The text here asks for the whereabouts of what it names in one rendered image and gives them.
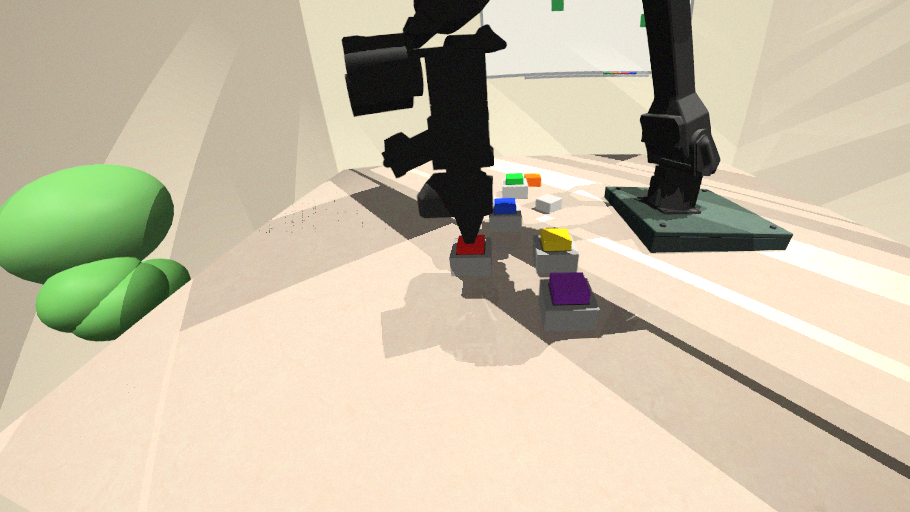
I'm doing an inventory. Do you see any purple button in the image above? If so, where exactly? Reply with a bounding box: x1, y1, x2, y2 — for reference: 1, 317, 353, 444
538, 272, 600, 332

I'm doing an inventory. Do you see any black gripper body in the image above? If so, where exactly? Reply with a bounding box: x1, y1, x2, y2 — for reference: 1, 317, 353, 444
416, 100, 494, 218

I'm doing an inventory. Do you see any orange block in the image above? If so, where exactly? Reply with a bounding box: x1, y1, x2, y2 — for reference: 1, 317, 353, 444
524, 173, 541, 187

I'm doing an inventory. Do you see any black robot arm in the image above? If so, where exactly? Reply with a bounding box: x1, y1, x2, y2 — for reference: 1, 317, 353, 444
342, 0, 721, 215

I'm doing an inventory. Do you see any red button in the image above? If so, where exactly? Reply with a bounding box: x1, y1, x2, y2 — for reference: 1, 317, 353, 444
449, 235, 492, 276

